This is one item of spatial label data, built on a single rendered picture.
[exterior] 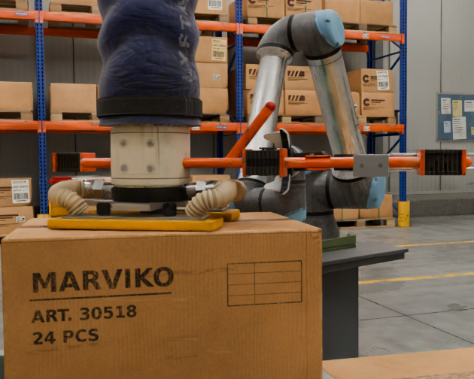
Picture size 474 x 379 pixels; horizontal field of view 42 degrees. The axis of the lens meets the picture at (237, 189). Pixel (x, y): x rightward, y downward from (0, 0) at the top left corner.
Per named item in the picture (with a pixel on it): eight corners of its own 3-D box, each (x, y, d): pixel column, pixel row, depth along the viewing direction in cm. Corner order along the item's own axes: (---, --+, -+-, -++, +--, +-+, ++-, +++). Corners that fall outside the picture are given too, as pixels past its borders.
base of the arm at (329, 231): (278, 237, 233) (278, 210, 233) (313, 231, 245) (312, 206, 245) (315, 241, 219) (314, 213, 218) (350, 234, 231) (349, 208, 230)
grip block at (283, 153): (241, 177, 124) (241, 148, 124) (249, 176, 134) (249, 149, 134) (282, 177, 123) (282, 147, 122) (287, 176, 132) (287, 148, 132)
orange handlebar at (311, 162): (30, 171, 135) (29, 155, 134) (88, 168, 164) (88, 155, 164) (475, 171, 118) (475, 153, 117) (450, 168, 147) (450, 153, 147)
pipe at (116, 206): (50, 210, 124) (50, 181, 124) (100, 201, 149) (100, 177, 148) (214, 212, 118) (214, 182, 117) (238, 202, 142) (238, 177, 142)
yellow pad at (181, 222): (46, 228, 122) (46, 204, 122) (69, 223, 132) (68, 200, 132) (213, 231, 116) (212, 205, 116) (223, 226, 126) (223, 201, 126)
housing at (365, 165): (353, 177, 122) (353, 154, 121) (353, 176, 128) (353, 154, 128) (389, 177, 120) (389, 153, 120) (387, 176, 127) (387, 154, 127)
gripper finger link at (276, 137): (260, 130, 142) (265, 153, 150) (286, 129, 141) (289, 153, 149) (261, 119, 144) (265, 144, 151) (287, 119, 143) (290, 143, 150)
